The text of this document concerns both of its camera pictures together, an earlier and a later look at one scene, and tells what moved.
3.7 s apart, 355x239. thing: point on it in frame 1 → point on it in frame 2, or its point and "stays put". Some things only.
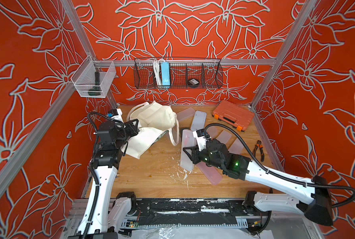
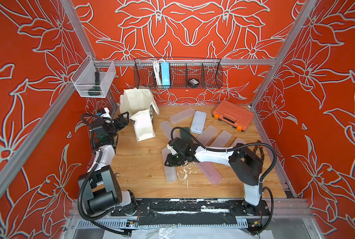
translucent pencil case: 188,140 → 170,171
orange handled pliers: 261,147 stays put
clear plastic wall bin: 93,78 stays put
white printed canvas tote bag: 155,119 → 141,106
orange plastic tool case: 238,116 stays put
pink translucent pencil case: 211,172 stays put
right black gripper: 196,154 → 171,160
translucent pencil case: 224,137 stays put
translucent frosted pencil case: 212,131 stays put
